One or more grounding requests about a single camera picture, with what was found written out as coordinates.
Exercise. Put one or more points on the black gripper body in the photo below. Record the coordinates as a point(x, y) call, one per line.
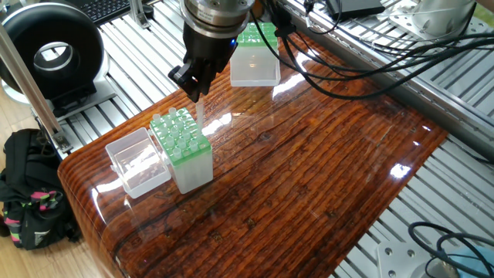
point(210, 50)

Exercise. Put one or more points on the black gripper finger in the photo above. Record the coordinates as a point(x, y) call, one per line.
point(207, 81)
point(184, 80)

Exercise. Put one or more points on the clear tip box with tips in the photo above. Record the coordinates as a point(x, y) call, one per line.
point(258, 73)

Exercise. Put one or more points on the clear tip box green rack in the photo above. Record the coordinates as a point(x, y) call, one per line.
point(193, 176)

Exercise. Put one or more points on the black keyboard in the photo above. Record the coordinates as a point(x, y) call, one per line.
point(104, 9)

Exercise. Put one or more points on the black round device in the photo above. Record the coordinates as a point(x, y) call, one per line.
point(77, 46)

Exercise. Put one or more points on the glossy brown wooden board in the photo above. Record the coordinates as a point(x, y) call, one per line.
point(309, 177)

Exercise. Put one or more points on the black backpack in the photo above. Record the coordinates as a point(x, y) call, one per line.
point(31, 177)

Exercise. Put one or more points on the white plastic device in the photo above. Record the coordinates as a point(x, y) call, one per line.
point(440, 17)

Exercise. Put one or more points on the aluminium bracket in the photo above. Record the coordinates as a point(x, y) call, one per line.
point(141, 14)

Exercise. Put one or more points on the aluminium frame post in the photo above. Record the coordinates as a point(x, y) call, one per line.
point(31, 89)

